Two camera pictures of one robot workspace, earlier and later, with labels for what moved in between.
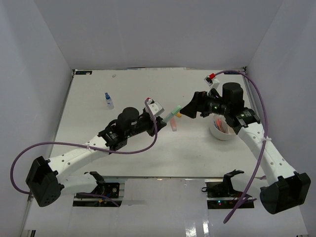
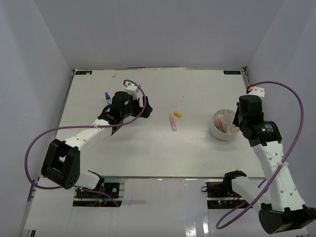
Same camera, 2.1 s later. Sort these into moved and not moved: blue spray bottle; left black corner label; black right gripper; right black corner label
Moved: black right gripper
Not moved: left black corner label; blue spray bottle; right black corner label
